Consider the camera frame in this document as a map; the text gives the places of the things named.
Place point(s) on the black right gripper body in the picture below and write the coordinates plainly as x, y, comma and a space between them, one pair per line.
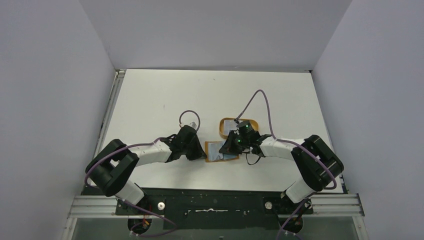
230, 144

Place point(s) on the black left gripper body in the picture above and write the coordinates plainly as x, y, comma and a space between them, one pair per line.
184, 148

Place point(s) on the yellow leather card holder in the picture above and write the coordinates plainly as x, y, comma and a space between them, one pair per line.
225, 157

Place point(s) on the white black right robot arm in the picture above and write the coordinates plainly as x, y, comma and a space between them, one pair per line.
317, 163

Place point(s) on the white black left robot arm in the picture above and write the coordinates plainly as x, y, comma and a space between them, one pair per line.
111, 169

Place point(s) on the silver credit card stack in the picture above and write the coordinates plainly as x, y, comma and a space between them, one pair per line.
229, 125

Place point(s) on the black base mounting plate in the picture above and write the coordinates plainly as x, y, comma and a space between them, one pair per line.
219, 209

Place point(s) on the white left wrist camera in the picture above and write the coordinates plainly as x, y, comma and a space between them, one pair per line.
193, 125

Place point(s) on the aluminium frame rail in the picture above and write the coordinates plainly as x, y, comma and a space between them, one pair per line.
323, 205

